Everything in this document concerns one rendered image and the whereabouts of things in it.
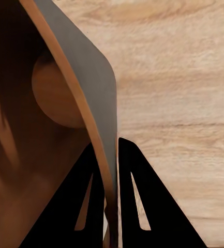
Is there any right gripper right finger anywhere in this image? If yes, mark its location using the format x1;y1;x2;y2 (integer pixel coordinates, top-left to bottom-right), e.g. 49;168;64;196
118;137;207;248

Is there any trash can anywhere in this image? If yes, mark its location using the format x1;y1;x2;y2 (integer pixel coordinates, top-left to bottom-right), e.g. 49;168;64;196
0;0;118;248

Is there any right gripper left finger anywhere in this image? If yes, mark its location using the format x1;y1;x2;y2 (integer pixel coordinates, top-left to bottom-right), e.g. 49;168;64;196
19;142;105;248

